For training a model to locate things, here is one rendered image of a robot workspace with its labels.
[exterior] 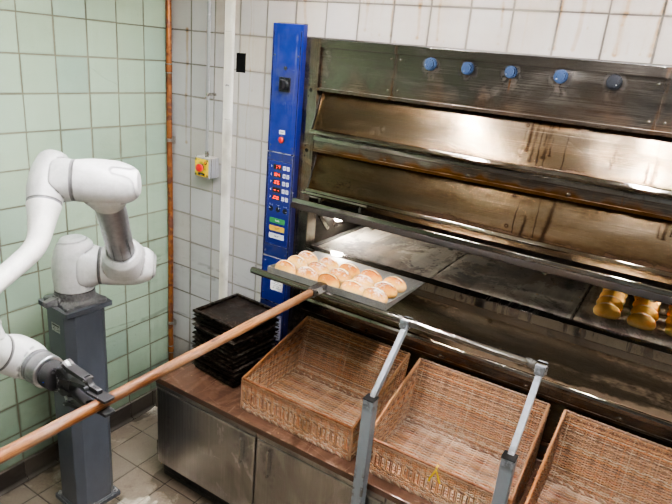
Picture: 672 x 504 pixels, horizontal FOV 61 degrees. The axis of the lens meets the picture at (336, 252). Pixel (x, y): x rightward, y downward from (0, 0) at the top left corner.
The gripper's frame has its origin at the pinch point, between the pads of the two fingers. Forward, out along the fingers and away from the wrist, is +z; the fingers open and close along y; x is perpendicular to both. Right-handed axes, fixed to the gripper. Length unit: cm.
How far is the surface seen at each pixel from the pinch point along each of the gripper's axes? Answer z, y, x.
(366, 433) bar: 38, 37, -76
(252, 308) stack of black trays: -49, 32, -119
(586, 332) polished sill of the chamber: 92, 2, -136
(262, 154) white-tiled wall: -62, -37, -137
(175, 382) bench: -63, 62, -84
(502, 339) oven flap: 64, 15, -137
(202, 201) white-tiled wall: -99, -6, -137
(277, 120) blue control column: -52, -54, -134
